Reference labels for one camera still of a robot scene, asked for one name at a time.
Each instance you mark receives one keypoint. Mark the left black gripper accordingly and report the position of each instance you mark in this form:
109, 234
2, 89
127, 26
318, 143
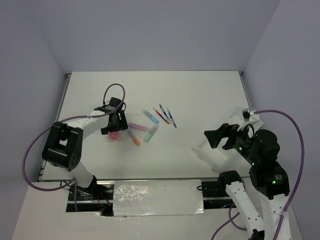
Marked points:
121, 125

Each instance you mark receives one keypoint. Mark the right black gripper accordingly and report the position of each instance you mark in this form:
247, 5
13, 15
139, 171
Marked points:
214, 136

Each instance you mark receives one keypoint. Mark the dark blue gel pen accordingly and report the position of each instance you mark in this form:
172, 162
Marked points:
165, 114

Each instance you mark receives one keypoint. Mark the light blue gel pen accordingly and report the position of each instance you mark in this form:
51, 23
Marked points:
171, 118

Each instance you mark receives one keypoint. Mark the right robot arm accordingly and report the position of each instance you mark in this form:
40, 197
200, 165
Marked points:
268, 178

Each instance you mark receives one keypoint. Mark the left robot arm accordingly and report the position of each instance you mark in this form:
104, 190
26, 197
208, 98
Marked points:
63, 147

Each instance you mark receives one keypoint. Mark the purple highlighter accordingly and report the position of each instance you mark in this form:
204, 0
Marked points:
139, 127

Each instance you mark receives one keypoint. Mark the clear plastic organizer tray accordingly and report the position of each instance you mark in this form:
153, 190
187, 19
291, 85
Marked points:
218, 159

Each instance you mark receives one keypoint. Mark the orange highlighter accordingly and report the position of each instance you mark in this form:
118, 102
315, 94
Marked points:
133, 137

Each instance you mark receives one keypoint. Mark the blue highlighter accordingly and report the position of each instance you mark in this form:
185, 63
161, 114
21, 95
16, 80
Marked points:
150, 116

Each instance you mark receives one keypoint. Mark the green highlighter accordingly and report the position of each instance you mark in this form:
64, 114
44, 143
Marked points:
151, 133

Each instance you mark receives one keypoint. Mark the red gel pen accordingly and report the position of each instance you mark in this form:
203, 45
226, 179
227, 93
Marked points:
161, 116

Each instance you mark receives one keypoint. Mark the silver foil tape sheet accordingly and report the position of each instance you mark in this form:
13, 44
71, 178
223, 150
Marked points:
157, 198

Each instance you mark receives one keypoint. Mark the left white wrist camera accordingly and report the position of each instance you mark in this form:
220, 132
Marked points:
101, 111

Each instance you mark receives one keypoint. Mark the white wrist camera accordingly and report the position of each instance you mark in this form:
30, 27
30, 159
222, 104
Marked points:
101, 111
250, 118

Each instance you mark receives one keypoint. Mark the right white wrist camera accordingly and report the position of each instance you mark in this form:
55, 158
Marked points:
250, 118

